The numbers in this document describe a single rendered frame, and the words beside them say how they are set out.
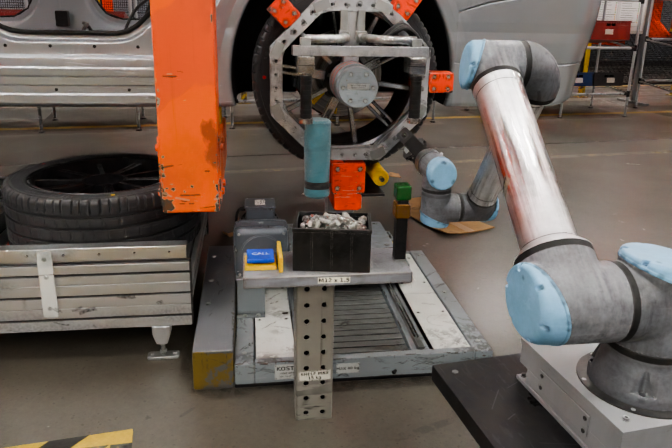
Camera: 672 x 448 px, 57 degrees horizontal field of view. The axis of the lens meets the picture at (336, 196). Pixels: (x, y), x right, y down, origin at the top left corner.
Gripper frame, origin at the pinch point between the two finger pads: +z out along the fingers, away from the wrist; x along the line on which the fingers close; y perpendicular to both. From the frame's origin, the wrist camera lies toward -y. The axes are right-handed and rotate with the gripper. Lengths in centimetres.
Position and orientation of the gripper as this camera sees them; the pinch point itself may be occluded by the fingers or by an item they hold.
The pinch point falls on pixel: (408, 143)
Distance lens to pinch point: 219.9
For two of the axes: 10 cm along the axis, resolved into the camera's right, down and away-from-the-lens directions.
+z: -1.4, -2.9, 9.5
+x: 7.2, -6.9, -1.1
